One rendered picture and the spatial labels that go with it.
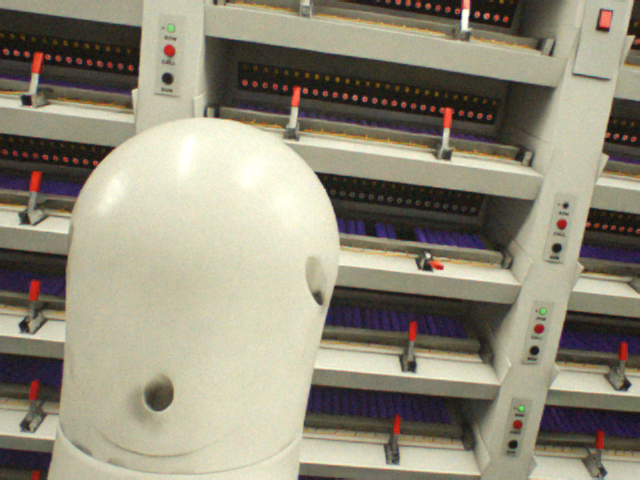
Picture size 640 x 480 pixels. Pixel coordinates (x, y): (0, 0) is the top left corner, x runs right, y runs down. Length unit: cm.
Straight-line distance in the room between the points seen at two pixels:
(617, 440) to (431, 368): 49
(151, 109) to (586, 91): 73
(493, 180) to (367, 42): 32
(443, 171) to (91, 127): 60
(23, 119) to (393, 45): 62
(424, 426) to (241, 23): 84
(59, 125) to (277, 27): 39
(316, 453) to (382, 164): 57
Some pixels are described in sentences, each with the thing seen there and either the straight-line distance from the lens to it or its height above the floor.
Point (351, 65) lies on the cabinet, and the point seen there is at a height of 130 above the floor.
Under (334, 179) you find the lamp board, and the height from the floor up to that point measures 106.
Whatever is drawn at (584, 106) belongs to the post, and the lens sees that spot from 83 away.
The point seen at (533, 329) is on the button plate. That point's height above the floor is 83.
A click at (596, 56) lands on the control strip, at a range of 85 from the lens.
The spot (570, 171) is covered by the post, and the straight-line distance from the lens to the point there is 81.
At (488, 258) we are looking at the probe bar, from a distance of 80.
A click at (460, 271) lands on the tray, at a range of 76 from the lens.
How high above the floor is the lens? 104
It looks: 9 degrees down
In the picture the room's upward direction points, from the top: 7 degrees clockwise
